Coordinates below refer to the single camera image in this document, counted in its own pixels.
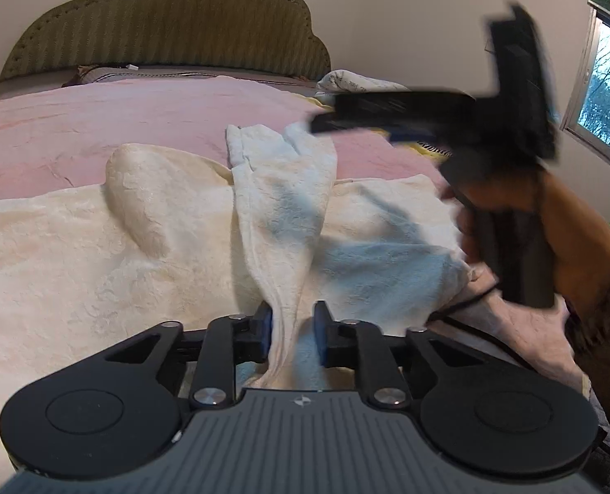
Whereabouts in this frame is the white printed quilt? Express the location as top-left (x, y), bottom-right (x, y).
top-left (315, 68), bottom-right (409, 106)

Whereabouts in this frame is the olive padded headboard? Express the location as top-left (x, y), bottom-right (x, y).
top-left (0, 0), bottom-right (333, 83)

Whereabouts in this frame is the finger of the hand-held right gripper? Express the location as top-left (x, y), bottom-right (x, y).
top-left (331, 89), bottom-right (480, 120)
top-left (309, 113), bottom-right (455, 146)

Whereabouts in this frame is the cream white towel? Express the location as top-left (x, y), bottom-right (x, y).
top-left (0, 123), bottom-right (591, 479)

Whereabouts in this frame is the person's right forearm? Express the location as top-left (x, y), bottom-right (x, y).
top-left (562, 237), bottom-right (610, 456)

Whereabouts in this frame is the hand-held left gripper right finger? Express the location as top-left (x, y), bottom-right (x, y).
top-left (312, 301), bottom-right (491, 410)

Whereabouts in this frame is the person's right hand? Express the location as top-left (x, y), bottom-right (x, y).
top-left (453, 167), bottom-right (610, 315)

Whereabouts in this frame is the black cable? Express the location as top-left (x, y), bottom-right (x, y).
top-left (426, 285), bottom-right (576, 367)

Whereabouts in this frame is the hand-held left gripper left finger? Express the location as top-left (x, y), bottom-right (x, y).
top-left (102, 303), bottom-right (275, 411)

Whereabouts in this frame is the pink blanket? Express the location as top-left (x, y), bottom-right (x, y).
top-left (0, 76), bottom-right (447, 201)

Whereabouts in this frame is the grey brown pillow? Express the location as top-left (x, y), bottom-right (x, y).
top-left (63, 64), bottom-right (331, 89)

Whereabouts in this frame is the side window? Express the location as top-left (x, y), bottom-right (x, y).
top-left (561, 7), bottom-right (610, 177)

